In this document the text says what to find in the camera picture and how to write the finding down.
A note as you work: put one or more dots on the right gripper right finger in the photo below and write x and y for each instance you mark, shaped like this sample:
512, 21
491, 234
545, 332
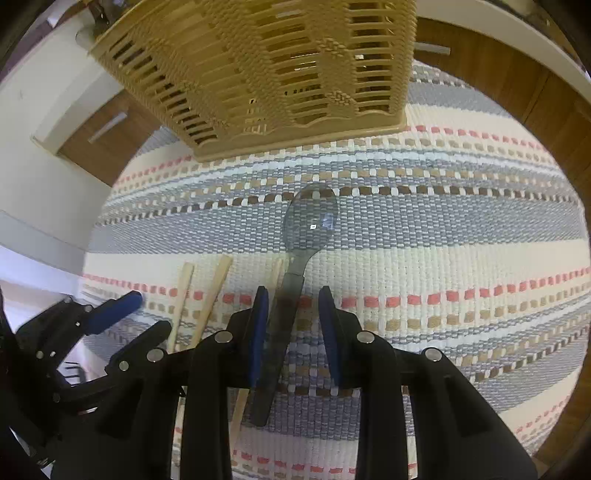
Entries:
360, 359

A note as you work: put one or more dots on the white kitchen countertop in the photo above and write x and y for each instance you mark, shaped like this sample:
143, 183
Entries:
492, 21

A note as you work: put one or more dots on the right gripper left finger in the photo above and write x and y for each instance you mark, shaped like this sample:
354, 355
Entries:
229, 358

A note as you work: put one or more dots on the beige plastic utensil basket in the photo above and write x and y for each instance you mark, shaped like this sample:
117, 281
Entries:
240, 77

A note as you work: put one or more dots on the striped woven table mat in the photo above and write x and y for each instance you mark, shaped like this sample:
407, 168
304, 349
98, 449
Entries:
346, 276

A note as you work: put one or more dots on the wooden chopstick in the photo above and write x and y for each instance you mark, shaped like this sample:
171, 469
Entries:
220, 274
243, 394
182, 289

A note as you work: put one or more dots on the clear grey plastic spoon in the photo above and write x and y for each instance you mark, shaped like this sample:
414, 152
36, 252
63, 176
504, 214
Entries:
308, 226

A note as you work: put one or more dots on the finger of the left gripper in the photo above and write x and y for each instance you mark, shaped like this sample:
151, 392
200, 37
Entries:
68, 318
134, 361

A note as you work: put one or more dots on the cabinet drawer handle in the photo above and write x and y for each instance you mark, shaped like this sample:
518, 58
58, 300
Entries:
109, 125

